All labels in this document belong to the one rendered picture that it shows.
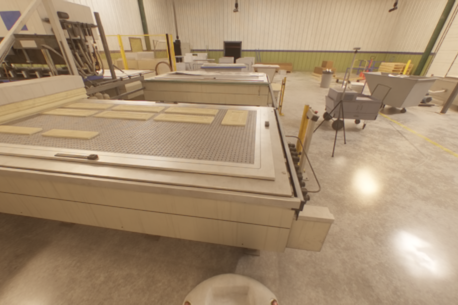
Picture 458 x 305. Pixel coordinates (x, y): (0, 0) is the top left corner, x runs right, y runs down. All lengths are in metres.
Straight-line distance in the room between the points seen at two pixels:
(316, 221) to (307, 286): 0.62
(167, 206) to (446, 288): 2.20
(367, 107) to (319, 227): 3.78
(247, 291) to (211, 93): 4.58
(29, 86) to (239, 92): 3.83
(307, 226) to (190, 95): 4.62
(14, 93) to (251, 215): 3.03
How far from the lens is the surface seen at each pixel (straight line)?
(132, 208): 1.60
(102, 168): 1.57
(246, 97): 5.10
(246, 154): 1.44
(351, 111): 4.80
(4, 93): 3.33
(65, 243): 2.43
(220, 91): 5.16
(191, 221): 1.47
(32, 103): 3.47
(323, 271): 1.95
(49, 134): 2.36
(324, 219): 1.39
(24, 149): 2.21
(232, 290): 1.37
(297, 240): 1.53
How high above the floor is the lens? 1.59
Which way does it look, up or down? 30 degrees down
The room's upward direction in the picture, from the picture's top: straight up
